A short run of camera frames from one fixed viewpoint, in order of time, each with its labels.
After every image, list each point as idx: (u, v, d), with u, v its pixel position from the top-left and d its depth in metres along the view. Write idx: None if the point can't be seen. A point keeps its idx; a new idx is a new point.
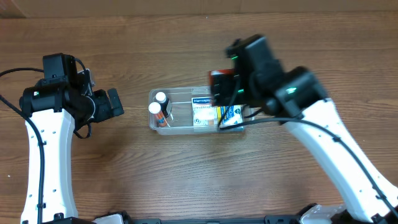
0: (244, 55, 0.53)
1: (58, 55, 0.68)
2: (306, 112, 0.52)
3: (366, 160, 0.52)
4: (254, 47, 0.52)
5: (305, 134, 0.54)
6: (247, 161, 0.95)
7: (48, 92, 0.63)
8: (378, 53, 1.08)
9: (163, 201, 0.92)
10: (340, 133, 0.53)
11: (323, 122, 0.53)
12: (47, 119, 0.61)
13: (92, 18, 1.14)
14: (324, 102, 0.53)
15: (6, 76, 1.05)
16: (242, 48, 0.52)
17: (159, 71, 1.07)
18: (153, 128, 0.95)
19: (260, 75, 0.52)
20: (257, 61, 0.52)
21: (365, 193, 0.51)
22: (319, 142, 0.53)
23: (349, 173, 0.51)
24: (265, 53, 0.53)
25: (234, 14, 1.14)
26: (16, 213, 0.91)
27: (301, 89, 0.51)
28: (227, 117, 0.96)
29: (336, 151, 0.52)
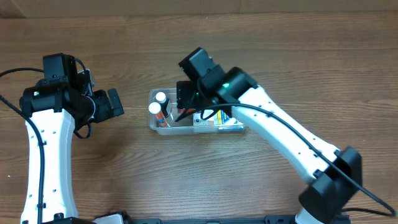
0: (189, 66, 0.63)
1: (58, 55, 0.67)
2: (242, 99, 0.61)
3: (297, 128, 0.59)
4: (194, 58, 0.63)
5: (245, 117, 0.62)
6: (247, 161, 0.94)
7: (48, 92, 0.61)
8: (379, 53, 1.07)
9: (163, 201, 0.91)
10: (272, 109, 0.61)
11: (255, 102, 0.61)
12: (47, 119, 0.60)
13: (92, 19, 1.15)
14: (254, 89, 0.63)
15: (8, 76, 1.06)
16: (187, 61, 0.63)
17: (159, 71, 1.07)
18: (153, 128, 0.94)
19: (204, 79, 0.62)
20: (200, 70, 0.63)
21: (304, 154, 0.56)
22: (257, 121, 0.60)
23: (286, 140, 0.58)
24: (206, 61, 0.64)
25: (233, 14, 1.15)
26: (15, 213, 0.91)
27: (236, 86, 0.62)
28: (227, 117, 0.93)
29: (272, 124, 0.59)
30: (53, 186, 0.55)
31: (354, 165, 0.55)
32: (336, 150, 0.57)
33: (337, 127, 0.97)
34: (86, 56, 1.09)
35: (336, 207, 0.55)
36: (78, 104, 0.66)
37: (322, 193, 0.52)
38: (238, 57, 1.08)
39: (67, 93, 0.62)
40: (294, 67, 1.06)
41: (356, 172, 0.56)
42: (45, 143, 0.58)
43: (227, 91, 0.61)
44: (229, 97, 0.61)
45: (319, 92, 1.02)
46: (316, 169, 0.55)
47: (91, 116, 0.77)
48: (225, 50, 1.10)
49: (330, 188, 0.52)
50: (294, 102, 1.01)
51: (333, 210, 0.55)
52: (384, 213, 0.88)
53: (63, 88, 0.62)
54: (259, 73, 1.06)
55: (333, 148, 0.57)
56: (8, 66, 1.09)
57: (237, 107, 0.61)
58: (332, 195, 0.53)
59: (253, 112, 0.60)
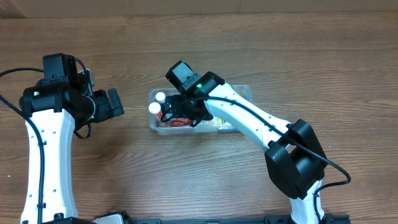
0: (173, 76, 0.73)
1: (58, 55, 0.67)
2: (212, 94, 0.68)
3: (256, 111, 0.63)
4: (176, 70, 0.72)
5: (215, 108, 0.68)
6: (247, 161, 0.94)
7: (48, 92, 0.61)
8: (378, 53, 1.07)
9: (163, 201, 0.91)
10: (236, 98, 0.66)
11: (222, 94, 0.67)
12: (47, 119, 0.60)
13: (92, 18, 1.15)
14: (221, 85, 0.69)
15: (8, 76, 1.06)
16: (170, 72, 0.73)
17: (159, 71, 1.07)
18: (153, 128, 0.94)
19: (184, 85, 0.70)
20: (181, 79, 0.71)
21: (260, 130, 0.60)
22: (223, 110, 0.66)
23: (247, 121, 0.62)
24: (185, 70, 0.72)
25: (234, 14, 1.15)
26: (15, 213, 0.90)
27: (208, 86, 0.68)
28: None
29: (234, 110, 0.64)
30: (53, 186, 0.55)
31: (305, 134, 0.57)
32: (289, 123, 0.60)
33: (337, 127, 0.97)
34: (86, 56, 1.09)
35: (300, 178, 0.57)
36: (78, 104, 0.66)
37: (276, 161, 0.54)
38: (238, 58, 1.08)
39: (67, 93, 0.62)
40: (294, 67, 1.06)
41: (312, 143, 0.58)
42: (45, 142, 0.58)
43: (200, 91, 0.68)
44: (203, 96, 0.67)
45: (319, 92, 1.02)
46: (270, 141, 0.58)
47: (91, 116, 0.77)
48: (225, 50, 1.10)
49: (285, 156, 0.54)
50: (294, 102, 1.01)
51: (294, 180, 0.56)
52: (384, 212, 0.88)
53: (63, 88, 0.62)
54: (259, 73, 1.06)
55: (286, 122, 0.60)
56: (8, 65, 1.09)
57: (208, 101, 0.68)
58: (288, 161, 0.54)
59: (221, 104, 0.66)
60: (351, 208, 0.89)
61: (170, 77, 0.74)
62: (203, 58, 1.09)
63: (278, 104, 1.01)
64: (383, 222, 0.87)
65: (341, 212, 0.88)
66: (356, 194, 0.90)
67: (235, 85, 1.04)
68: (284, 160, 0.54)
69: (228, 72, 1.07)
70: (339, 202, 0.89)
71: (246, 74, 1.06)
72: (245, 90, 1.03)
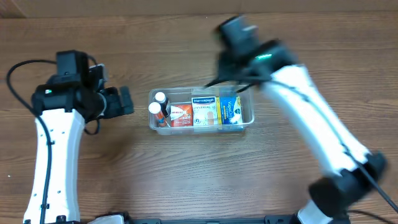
0: (224, 33, 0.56)
1: (71, 52, 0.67)
2: (276, 75, 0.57)
3: (334, 119, 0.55)
4: (231, 25, 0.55)
5: (276, 95, 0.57)
6: (247, 161, 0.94)
7: (60, 91, 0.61)
8: (379, 53, 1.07)
9: (163, 201, 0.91)
10: (309, 94, 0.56)
11: (291, 83, 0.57)
12: (57, 118, 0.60)
13: (92, 18, 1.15)
14: (298, 68, 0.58)
15: (8, 76, 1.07)
16: (221, 28, 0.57)
17: (159, 71, 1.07)
18: (153, 128, 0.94)
19: (235, 50, 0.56)
20: (236, 38, 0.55)
21: (331, 149, 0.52)
22: (290, 103, 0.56)
23: (310, 123, 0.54)
24: (234, 31, 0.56)
25: (234, 13, 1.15)
26: (15, 213, 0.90)
27: (282, 56, 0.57)
28: (227, 117, 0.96)
29: (306, 111, 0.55)
30: (58, 188, 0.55)
31: (385, 167, 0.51)
32: (366, 152, 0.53)
33: None
34: None
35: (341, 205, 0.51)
36: (88, 104, 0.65)
37: (342, 191, 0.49)
38: None
39: (78, 93, 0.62)
40: None
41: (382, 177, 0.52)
42: (53, 142, 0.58)
43: (256, 61, 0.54)
44: (256, 66, 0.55)
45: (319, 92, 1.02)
46: (341, 168, 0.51)
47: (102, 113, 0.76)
48: None
49: (351, 185, 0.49)
50: None
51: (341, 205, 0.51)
52: (384, 212, 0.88)
53: (75, 87, 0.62)
54: None
55: (364, 149, 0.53)
56: (7, 65, 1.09)
57: (272, 84, 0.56)
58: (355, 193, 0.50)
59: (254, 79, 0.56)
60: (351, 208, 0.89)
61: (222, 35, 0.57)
62: (203, 58, 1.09)
63: (278, 104, 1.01)
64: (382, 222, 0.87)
65: None
66: None
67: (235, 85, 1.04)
68: (352, 190, 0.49)
69: None
70: None
71: None
72: None
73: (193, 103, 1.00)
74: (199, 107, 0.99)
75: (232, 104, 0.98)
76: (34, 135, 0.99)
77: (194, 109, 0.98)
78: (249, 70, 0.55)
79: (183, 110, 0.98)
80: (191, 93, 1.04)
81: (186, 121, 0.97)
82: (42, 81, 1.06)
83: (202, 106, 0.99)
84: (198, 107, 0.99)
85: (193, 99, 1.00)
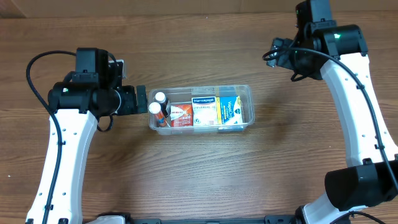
0: (305, 10, 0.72)
1: (92, 50, 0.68)
2: (342, 56, 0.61)
3: (379, 116, 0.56)
4: (316, 2, 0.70)
5: (334, 74, 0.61)
6: (247, 161, 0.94)
7: (78, 90, 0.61)
8: (379, 53, 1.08)
9: (163, 201, 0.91)
10: (365, 84, 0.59)
11: (354, 68, 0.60)
12: (71, 119, 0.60)
13: (92, 18, 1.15)
14: (362, 55, 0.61)
15: (7, 76, 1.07)
16: (306, 2, 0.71)
17: (159, 71, 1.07)
18: (153, 128, 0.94)
19: (314, 23, 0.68)
20: (316, 15, 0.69)
21: (367, 139, 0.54)
22: (342, 85, 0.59)
23: (353, 103, 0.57)
24: (326, 9, 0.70)
25: (234, 13, 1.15)
26: (15, 213, 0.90)
27: (350, 38, 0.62)
28: (227, 117, 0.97)
29: (356, 96, 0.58)
30: (63, 190, 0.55)
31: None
32: None
33: (337, 127, 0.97)
34: None
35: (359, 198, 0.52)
36: (104, 105, 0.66)
37: (360, 180, 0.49)
38: (238, 57, 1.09)
39: (95, 94, 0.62)
40: None
41: None
42: (64, 142, 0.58)
43: (334, 37, 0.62)
44: (329, 37, 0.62)
45: (319, 92, 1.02)
46: (369, 157, 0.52)
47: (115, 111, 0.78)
48: (226, 50, 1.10)
49: (373, 179, 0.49)
50: (294, 101, 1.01)
51: (357, 197, 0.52)
52: (384, 212, 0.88)
53: (92, 88, 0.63)
54: (259, 73, 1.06)
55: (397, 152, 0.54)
56: (7, 65, 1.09)
57: (333, 65, 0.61)
58: (372, 186, 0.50)
59: (304, 45, 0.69)
60: None
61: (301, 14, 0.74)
62: (203, 58, 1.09)
63: (279, 104, 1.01)
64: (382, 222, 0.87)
65: None
66: None
67: (235, 85, 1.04)
68: (372, 183, 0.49)
69: (228, 71, 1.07)
70: None
71: (246, 74, 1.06)
72: (245, 90, 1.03)
73: (193, 103, 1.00)
74: (199, 107, 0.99)
75: (232, 104, 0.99)
76: (34, 134, 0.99)
77: (194, 109, 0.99)
78: (326, 39, 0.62)
79: (183, 110, 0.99)
80: (191, 93, 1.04)
81: (186, 121, 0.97)
82: (42, 81, 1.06)
83: (202, 106, 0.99)
84: (198, 106, 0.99)
85: (193, 98, 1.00)
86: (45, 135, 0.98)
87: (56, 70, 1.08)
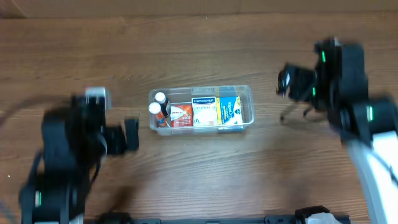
0: (336, 56, 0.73)
1: (60, 125, 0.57)
2: (376, 143, 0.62)
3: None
4: (347, 53, 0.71)
5: (365, 162, 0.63)
6: (247, 162, 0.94)
7: (53, 192, 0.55)
8: (379, 53, 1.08)
9: (163, 201, 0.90)
10: (392, 163, 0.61)
11: (388, 162, 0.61)
12: (46, 199, 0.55)
13: (92, 18, 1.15)
14: (390, 134, 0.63)
15: (8, 76, 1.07)
16: (338, 50, 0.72)
17: (159, 71, 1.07)
18: (153, 128, 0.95)
19: (342, 83, 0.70)
20: (347, 66, 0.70)
21: (390, 198, 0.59)
22: (374, 174, 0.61)
23: (375, 165, 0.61)
24: (357, 58, 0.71)
25: (234, 14, 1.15)
26: (14, 213, 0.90)
27: (384, 112, 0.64)
28: (227, 117, 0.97)
29: (387, 187, 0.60)
30: None
31: None
32: None
33: None
34: (86, 56, 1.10)
35: None
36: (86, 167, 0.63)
37: None
38: (237, 58, 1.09)
39: (74, 193, 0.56)
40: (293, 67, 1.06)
41: None
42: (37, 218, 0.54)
43: (362, 126, 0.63)
44: (353, 106, 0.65)
45: None
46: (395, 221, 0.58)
47: (97, 159, 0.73)
48: (226, 50, 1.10)
49: None
50: (294, 102, 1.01)
51: None
52: None
53: (69, 185, 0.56)
54: (259, 73, 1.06)
55: None
56: (7, 65, 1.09)
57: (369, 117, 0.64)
58: None
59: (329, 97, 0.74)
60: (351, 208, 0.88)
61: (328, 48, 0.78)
62: (203, 59, 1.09)
63: (279, 104, 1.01)
64: None
65: (340, 212, 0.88)
66: (354, 194, 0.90)
67: (235, 85, 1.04)
68: None
69: (228, 71, 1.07)
70: (338, 202, 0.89)
71: (246, 74, 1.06)
72: (245, 90, 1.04)
73: (193, 103, 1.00)
74: (199, 108, 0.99)
75: (232, 104, 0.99)
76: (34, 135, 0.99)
77: (194, 109, 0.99)
78: (354, 111, 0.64)
79: (183, 110, 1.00)
80: (191, 93, 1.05)
81: (186, 121, 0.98)
82: (42, 81, 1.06)
83: (202, 106, 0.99)
84: (198, 107, 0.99)
85: (193, 99, 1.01)
86: None
87: (56, 70, 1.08)
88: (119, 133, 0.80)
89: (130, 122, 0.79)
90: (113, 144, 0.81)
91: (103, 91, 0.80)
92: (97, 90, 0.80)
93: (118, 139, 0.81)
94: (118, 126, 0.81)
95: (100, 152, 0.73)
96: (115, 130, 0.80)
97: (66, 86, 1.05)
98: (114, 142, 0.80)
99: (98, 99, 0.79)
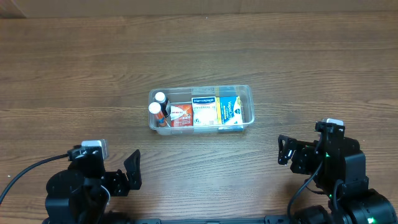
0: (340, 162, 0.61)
1: (64, 202, 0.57)
2: None
3: None
4: (351, 160, 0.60)
5: None
6: (247, 161, 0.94)
7: None
8: (379, 53, 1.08)
9: (163, 201, 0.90)
10: None
11: None
12: None
13: (92, 18, 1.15)
14: None
15: (8, 76, 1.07)
16: (341, 157, 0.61)
17: (159, 71, 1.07)
18: (153, 128, 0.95)
19: (344, 184, 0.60)
20: (349, 175, 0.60)
21: None
22: None
23: None
24: (360, 168, 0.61)
25: (234, 14, 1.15)
26: (14, 213, 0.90)
27: (383, 219, 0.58)
28: (227, 117, 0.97)
29: None
30: None
31: None
32: None
33: None
34: (86, 56, 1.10)
35: None
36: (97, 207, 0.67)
37: None
38: (238, 58, 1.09)
39: None
40: (294, 67, 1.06)
41: None
42: None
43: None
44: None
45: (319, 92, 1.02)
46: None
47: (104, 205, 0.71)
48: (225, 50, 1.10)
49: None
50: (294, 102, 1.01)
51: None
52: None
53: None
54: (259, 73, 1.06)
55: None
56: (7, 65, 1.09)
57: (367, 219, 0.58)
58: None
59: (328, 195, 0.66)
60: None
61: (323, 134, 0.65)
62: (203, 58, 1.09)
63: (278, 104, 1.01)
64: None
65: None
66: None
67: (235, 84, 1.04)
68: None
69: (228, 71, 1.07)
70: None
71: (246, 74, 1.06)
72: (245, 90, 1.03)
73: (193, 103, 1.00)
74: (199, 107, 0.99)
75: (232, 104, 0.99)
76: (34, 135, 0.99)
77: (194, 109, 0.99)
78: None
79: (183, 110, 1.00)
80: (191, 93, 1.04)
81: (186, 121, 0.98)
82: (42, 81, 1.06)
83: (202, 106, 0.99)
84: (198, 106, 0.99)
85: (193, 98, 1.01)
86: (44, 135, 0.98)
87: (56, 70, 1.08)
88: (120, 178, 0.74)
89: (129, 164, 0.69)
90: (115, 186, 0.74)
91: (101, 143, 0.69)
92: (94, 142, 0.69)
93: (120, 183, 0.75)
94: (118, 170, 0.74)
95: (106, 198, 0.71)
96: (115, 175, 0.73)
97: (65, 86, 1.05)
98: (115, 185, 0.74)
99: (94, 150, 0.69)
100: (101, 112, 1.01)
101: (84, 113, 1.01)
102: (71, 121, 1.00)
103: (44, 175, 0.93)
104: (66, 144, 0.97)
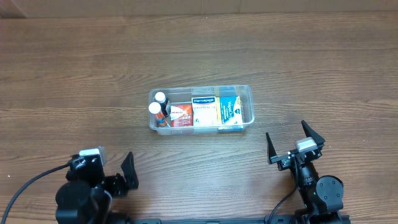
0: (322, 205, 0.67)
1: (73, 214, 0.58)
2: None
3: None
4: (329, 210, 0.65)
5: None
6: (247, 162, 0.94)
7: None
8: (379, 53, 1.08)
9: (163, 201, 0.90)
10: None
11: None
12: None
13: (92, 18, 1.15)
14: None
15: (7, 76, 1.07)
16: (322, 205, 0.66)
17: (159, 71, 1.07)
18: (153, 128, 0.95)
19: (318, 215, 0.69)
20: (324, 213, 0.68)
21: None
22: None
23: None
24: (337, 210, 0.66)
25: (234, 14, 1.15)
26: (15, 213, 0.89)
27: None
28: (227, 117, 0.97)
29: None
30: None
31: None
32: None
33: (337, 127, 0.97)
34: (86, 55, 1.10)
35: None
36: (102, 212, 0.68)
37: None
38: (238, 58, 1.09)
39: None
40: (294, 67, 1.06)
41: None
42: None
43: None
44: None
45: (319, 92, 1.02)
46: None
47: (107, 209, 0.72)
48: (226, 50, 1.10)
49: None
50: (293, 102, 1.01)
51: None
52: (384, 212, 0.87)
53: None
54: (259, 73, 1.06)
55: None
56: (7, 65, 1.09)
57: None
58: None
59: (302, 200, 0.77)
60: (351, 208, 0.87)
61: (293, 162, 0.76)
62: (203, 58, 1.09)
63: (278, 104, 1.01)
64: (383, 222, 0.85)
65: (341, 212, 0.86)
66: (356, 194, 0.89)
67: (235, 85, 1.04)
68: None
69: (228, 71, 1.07)
70: None
71: (246, 74, 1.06)
72: (245, 90, 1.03)
73: (193, 103, 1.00)
74: (199, 107, 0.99)
75: (232, 104, 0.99)
76: (34, 135, 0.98)
77: (194, 109, 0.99)
78: None
79: (183, 110, 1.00)
80: (191, 93, 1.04)
81: (186, 121, 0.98)
82: (42, 81, 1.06)
83: (202, 106, 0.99)
84: (198, 106, 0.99)
85: (193, 98, 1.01)
86: (44, 135, 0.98)
87: (56, 70, 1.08)
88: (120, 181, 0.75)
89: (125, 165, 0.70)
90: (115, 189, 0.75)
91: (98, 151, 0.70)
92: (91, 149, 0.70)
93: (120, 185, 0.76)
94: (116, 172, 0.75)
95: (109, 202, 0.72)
96: None
97: (65, 86, 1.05)
98: (116, 188, 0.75)
99: (94, 158, 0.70)
100: (101, 111, 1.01)
101: (84, 113, 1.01)
102: (70, 121, 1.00)
103: (43, 175, 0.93)
104: (66, 144, 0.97)
